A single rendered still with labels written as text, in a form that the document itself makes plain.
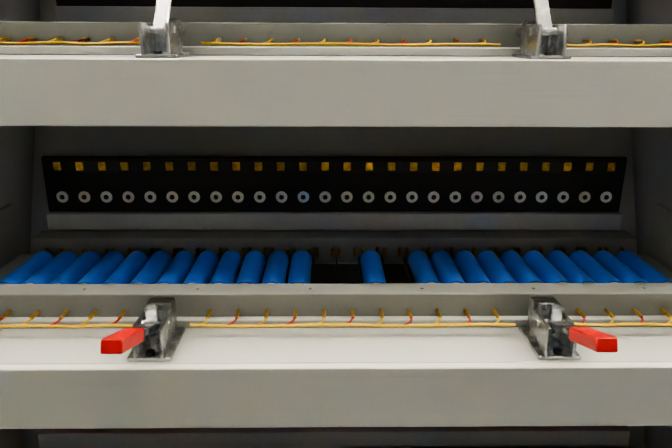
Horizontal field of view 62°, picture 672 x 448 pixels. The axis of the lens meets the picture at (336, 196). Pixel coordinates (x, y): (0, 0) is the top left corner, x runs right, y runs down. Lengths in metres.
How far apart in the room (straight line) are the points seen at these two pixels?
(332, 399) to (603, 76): 0.28
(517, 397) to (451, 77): 0.21
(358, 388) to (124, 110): 0.24
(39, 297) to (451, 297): 0.29
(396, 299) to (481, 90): 0.16
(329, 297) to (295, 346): 0.04
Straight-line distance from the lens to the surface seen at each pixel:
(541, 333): 0.40
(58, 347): 0.43
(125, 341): 0.33
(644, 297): 0.47
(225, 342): 0.40
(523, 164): 0.55
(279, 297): 0.41
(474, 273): 0.46
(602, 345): 0.34
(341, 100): 0.38
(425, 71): 0.39
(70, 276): 0.49
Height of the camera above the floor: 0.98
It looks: 4 degrees up
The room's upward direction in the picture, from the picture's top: straight up
